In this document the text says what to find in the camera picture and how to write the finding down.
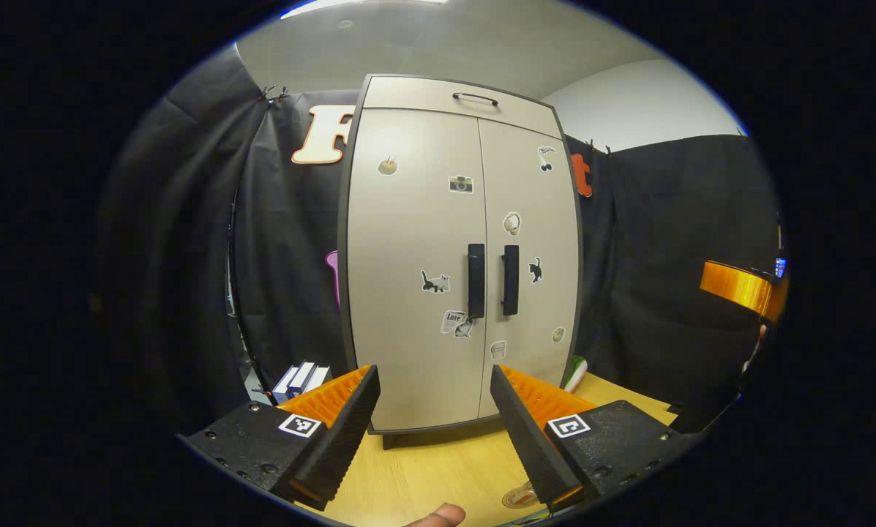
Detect grey cabinet door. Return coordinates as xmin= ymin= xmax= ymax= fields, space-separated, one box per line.
xmin=478 ymin=117 xmax=581 ymax=419
xmin=346 ymin=108 xmax=488 ymax=433

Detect black backdrop cloth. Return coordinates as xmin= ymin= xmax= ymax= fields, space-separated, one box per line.
xmin=90 ymin=40 xmax=786 ymax=440

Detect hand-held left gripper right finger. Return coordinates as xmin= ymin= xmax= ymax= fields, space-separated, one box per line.
xmin=489 ymin=364 xmax=695 ymax=513

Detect black door handle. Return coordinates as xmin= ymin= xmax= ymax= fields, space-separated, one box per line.
xmin=467 ymin=243 xmax=487 ymax=320
xmin=501 ymin=244 xmax=520 ymax=317

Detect ceiling light panel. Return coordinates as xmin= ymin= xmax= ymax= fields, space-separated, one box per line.
xmin=280 ymin=0 xmax=449 ymax=19

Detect grey cabinet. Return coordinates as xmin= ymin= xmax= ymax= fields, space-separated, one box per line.
xmin=337 ymin=73 xmax=585 ymax=449

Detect green and white toy vegetable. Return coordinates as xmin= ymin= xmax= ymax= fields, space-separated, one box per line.
xmin=564 ymin=355 xmax=589 ymax=394

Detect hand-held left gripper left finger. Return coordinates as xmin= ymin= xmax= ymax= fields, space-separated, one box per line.
xmin=178 ymin=364 xmax=382 ymax=512

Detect grey cabinet drawer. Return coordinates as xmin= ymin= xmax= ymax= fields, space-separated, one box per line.
xmin=363 ymin=75 xmax=563 ymax=140

